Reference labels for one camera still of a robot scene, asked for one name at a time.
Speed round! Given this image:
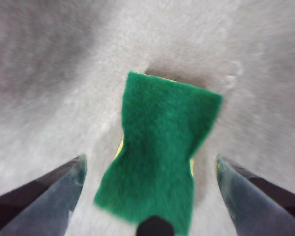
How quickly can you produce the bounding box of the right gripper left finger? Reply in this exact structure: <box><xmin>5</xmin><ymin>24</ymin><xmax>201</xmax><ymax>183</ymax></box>
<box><xmin>0</xmin><ymin>153</ymin><xmax>88</xmax><ymax>236</ymax></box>

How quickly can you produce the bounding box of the yellow sponge with green pad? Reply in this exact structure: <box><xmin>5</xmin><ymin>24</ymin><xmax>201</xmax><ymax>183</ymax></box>
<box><xmin>93</xmin><ymin>70</ymin><xmax>224</xmax><ymax>236</ymax></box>

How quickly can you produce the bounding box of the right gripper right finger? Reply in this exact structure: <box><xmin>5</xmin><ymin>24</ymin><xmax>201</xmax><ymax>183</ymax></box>
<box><xmin>214</xmin><ymin>153</ymin><xmax>295</xmax><ymax>236</ymax></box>

